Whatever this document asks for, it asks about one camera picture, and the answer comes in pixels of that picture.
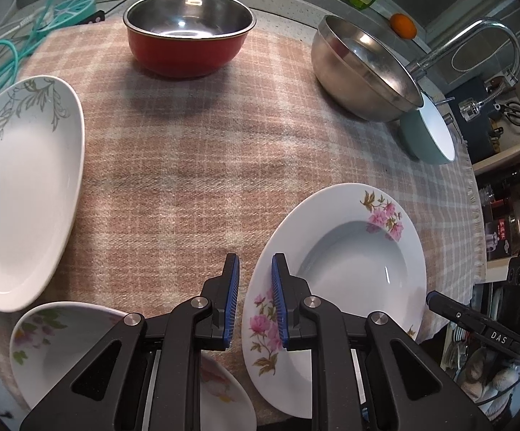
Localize white cable with plug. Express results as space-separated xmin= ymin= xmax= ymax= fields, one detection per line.
xmin=0 ymin=6 xmax=63 ymax=46

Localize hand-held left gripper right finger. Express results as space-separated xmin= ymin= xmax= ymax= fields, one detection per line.
xmin=271 ymin=252 xmax=494 ymax=431

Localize black scissors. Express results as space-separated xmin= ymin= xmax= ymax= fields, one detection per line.
xmin=496 ymin=101 xmax=520 ymax=126

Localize chrome sprayer hose head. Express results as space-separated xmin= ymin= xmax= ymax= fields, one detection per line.
xmin=459 ymin=78 xmax=519 ymax=122

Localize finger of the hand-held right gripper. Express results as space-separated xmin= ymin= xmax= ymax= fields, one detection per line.
xmin=426 ymin=291 xmax=520 ymax=360

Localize dark box red label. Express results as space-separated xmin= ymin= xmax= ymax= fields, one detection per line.
xmin=484 ymin=220 xmax=512 ymax=261

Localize pink plaid cloth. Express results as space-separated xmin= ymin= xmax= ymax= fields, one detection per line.
xmin=0 ymin=11 xmax=487 ymax=427

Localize deep white plate pink flowers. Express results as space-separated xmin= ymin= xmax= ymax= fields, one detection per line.
xmin=242 ymin=183 xmax=427 ymax=419

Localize large stainless steel bowl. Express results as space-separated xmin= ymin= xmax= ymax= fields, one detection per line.
xmin=311 ymin=15 xmax=423 ymax=123

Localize teal cable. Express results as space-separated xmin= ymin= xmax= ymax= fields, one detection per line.
xmin=0 ymin=0 xmax=74 ymax=115

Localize teal round power strip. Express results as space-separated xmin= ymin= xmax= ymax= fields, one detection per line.
xmin=46 ymin=0 xmax=96 ymax=32

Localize red enamel steel bowl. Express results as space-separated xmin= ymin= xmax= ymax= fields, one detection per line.
xmin=123 ymin=0 xmax=257 ymax=79

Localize teal ceramic bowl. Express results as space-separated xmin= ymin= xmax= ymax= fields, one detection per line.
xmin=398 ymin=92 xmax=457 ymax=165

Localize orange fruit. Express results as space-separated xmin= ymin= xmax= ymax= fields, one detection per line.
xmin=389 ymin=13 xmax=418 ymax=40

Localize chrome faucet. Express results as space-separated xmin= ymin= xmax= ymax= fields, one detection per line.
xmin=406 ymin=18 xmax=520 ymax=91

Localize dark glass bottle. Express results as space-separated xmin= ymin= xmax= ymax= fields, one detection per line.
xmin=478 ymin=163 xmax=520 ymax=203

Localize small white plate pink flowers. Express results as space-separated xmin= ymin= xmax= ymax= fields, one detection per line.
xmin=9 ymin=302 xmax=257 ymax=431

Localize person's right hand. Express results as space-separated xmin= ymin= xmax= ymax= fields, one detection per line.
xmin=455 ymin=348 xmax=520 ymax=407

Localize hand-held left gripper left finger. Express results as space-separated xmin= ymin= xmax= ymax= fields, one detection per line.
xmin=19 ymin=252 xmax=241 ymax=431

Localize white plate grey leaf print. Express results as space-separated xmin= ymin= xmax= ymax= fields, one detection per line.
xmin=0 ymin=75 xmax=85 ymax=312

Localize wooden shelf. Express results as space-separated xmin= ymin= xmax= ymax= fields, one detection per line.
xmin=472 ymin=128 xmax=520 ymax=279

